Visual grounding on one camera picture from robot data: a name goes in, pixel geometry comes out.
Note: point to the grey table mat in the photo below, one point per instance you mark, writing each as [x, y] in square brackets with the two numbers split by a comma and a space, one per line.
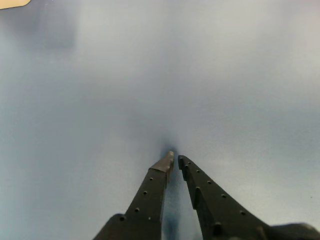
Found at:
[150, 75]

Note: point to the beige rounded box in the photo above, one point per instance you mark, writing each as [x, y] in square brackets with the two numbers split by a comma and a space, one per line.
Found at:
[12, 3]

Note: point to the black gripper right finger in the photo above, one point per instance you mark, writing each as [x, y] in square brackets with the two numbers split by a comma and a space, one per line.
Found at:
[220, 215]

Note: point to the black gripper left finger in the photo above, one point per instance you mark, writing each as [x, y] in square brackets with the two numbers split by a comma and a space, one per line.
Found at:
[147, 200]

